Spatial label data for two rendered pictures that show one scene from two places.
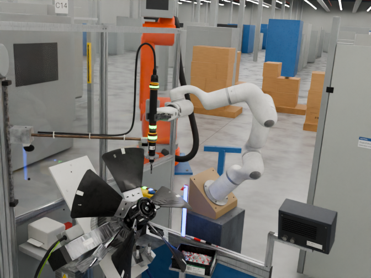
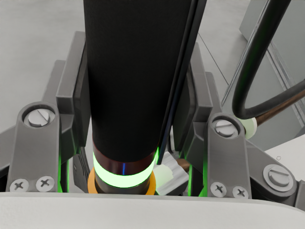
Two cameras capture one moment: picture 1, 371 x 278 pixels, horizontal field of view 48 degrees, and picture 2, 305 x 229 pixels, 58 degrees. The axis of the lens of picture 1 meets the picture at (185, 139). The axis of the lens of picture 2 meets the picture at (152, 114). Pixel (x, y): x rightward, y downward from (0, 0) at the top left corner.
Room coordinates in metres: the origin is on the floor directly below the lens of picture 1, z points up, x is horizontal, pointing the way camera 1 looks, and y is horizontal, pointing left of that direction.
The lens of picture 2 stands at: (2.02, 0.12, 1.73)
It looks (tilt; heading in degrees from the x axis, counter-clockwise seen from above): 48 degrees down; 140
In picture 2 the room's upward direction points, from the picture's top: 10 degrees clockwise
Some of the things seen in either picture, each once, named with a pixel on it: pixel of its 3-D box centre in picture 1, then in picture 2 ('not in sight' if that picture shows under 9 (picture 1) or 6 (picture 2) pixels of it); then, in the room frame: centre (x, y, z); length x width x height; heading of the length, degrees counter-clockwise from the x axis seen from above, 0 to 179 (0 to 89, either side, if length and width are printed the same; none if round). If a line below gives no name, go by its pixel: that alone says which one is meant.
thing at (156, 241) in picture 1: (149, 235); not in sight; (2.01, 0.16, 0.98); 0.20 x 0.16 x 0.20; 59
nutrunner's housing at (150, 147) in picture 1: (153, 116); not in sight; (1.95, 0.16, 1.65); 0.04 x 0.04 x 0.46
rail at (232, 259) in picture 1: (198, 247); not in sight; (2.20, -0.11, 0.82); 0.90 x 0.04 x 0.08; 59
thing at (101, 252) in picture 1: (101, 252); not in sight; (1.66, 0.35, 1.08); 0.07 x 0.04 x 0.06; 159
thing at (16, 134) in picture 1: (20, 134); not in sight; (1.91, 0.79, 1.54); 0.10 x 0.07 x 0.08; 94
